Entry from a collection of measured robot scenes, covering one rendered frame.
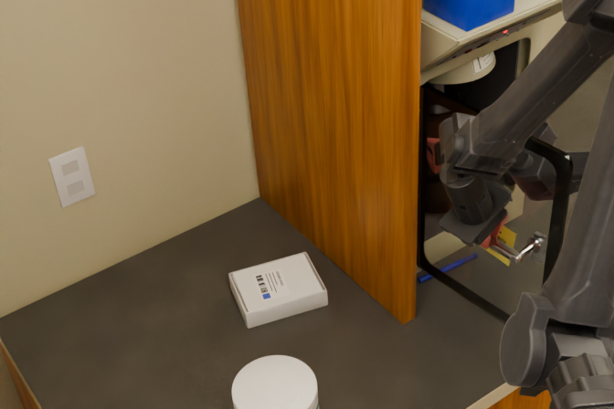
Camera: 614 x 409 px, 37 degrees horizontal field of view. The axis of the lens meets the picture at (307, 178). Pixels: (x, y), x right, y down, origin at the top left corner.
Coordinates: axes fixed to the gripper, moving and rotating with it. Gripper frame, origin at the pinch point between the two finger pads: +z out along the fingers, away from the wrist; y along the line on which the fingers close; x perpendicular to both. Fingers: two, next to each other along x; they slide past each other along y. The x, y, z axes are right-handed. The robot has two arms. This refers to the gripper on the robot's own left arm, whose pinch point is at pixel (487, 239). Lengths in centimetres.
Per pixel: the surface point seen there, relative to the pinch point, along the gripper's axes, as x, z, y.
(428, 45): -17.2, -23.4, -14.0
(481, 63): -22.3, -3.2, -26.2
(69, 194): -68, -9, 40
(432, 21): -17.4, -26.3, -16.5
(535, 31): -19.3, -1.8, -37.4
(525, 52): -21.8, 4.0, -36.1
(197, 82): -66, -8, 7
